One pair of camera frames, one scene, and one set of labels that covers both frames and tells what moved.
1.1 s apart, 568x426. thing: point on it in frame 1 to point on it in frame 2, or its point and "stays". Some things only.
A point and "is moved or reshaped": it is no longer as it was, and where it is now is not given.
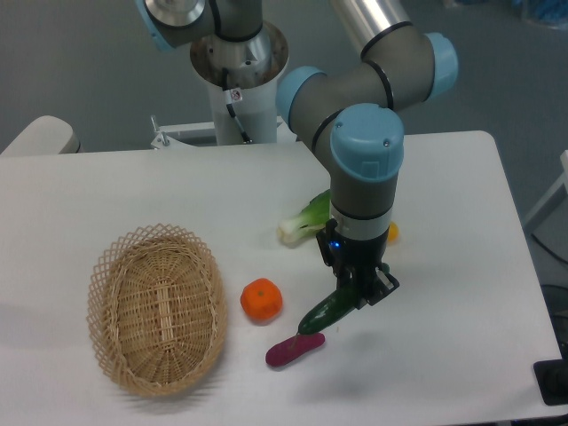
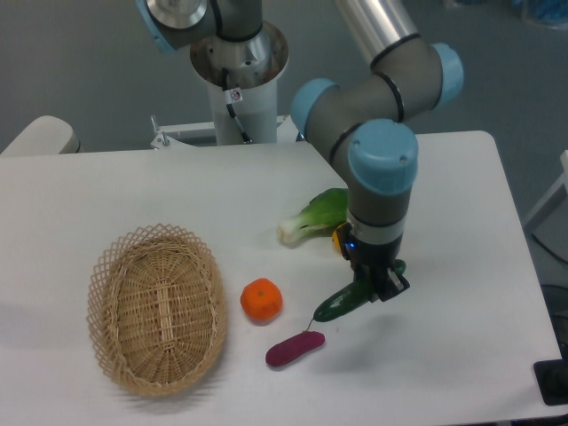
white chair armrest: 44,135 stays
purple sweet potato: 284,350 stays
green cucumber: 343,303 is moved or reshaped
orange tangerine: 261,301 stays
